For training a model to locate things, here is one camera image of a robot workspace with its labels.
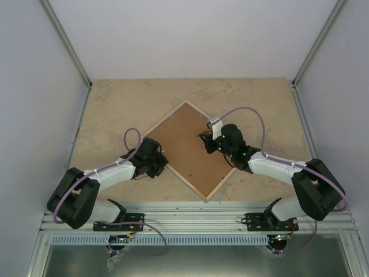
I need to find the yellow handled screwdriver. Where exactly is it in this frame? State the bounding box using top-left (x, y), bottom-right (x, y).
top-left (198, 132), bottom-right (213, 140)

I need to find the left aluminium corner post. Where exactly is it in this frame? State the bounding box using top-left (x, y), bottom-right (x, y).
top-left (39, 0), bottom-right (92, 90)

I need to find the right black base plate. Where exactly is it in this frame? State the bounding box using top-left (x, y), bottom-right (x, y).
top-left (241, 213), bottom-right (299, 231)

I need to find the aluminium corner post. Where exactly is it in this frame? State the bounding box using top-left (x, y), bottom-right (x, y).
top-left (39, 0), bottom-right (92, 90)
top-left (291, 0), bottom-right (348, 89)

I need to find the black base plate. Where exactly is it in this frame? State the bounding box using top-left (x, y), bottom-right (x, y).
top-left (241, 213), bottom-right (299, 231)
top-left (93, 213), bottom-right (145, 233)

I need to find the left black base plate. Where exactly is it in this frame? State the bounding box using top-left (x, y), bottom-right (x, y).
top-left (93, 213), bottom-right (145, 233)

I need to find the slotted grey cable duct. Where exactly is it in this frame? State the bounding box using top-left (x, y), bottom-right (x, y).
top-left (50, 234), bottom-right (269, 246)

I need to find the teal wooden picture frame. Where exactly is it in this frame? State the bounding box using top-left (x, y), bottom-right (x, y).
top-left (143, 100), bottom-right (235, 202)

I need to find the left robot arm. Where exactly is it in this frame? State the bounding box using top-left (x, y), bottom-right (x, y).
top-left (47, 138), bottom-right (168, 230)

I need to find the aluminium rail base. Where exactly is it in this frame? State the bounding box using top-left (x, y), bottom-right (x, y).
top-left (39, 201), bottom-right (357, 234)

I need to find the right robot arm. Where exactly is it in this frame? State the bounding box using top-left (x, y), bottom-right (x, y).
top-left (198, 124), bottom-right (345, 231)

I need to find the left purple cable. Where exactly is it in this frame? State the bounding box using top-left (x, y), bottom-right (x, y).
top-left (53, 128), bottom-right (168, 256)

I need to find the right aluminium corner post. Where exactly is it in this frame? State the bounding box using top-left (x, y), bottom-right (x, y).
top-left (291, 0), bottom-right (348, 89)

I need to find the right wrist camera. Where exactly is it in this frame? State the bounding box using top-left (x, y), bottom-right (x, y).
top-left (207, 117), bottom-right (223, 140)

